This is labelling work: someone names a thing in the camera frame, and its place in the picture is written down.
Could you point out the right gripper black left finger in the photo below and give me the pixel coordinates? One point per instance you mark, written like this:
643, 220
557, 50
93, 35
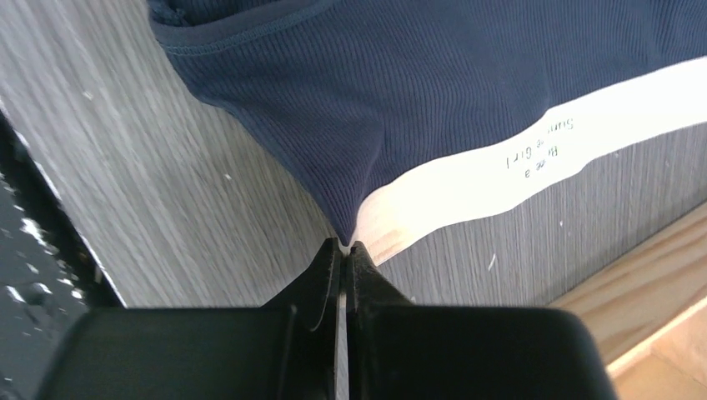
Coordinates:
284, 349

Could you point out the navy underwear cream waistband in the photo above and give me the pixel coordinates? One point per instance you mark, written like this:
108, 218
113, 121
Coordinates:
404, 117

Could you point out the wooden compartment tray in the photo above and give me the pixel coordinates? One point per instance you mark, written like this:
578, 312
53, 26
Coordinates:
647, 313

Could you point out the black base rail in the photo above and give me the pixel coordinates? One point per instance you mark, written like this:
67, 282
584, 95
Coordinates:
49, 279

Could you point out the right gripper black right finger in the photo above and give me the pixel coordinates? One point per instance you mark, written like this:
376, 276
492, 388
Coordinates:
400, 350

